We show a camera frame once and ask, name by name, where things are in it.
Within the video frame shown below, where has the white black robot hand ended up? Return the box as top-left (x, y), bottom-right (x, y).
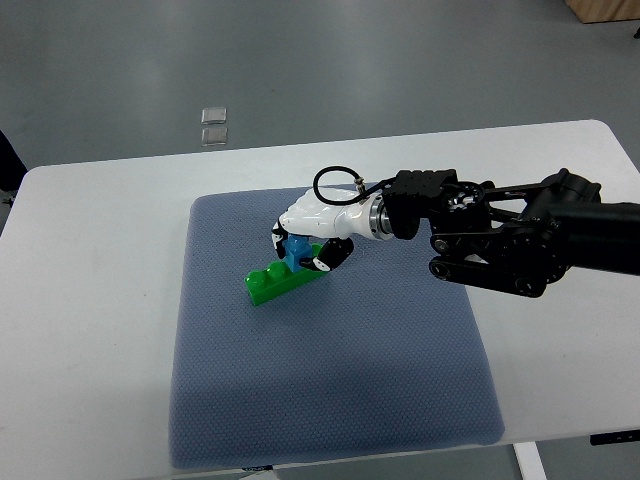
top-left (272, 188), bottom-right (393, 272)

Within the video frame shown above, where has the blue toy block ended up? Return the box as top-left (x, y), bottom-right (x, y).
top-left (283, 234), bottom-right (313, 273)

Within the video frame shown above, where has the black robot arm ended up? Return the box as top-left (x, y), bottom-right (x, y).
top-left (313, 168), bottom-right (639, 298)

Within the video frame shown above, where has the green four-stud toy block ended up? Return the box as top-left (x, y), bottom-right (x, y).
top-left (244, 244), bottom-right (325, 306)

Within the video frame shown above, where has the blue-grey mesh mat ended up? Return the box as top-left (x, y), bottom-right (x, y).
top-left (169, 189), bottom-right (504, 469)

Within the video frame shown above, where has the upper metal floor plate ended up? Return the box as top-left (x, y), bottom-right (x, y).
top-left (201, 107), bottom-right (227, 125)

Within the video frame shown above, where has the white table leg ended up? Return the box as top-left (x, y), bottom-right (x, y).
top-left (513, 442), bottom-right (547, 480)

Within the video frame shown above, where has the wooden box corner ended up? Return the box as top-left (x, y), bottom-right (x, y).
top-left (565, 0), bottom-right (640, 24)

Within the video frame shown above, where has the dark object at left edge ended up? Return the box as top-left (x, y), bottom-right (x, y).
top-left (0, 132), bottom-right (28, 206)

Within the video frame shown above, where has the black table control panel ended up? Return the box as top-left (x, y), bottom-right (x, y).
top-left (589, 430), bottom-right (640, 446)

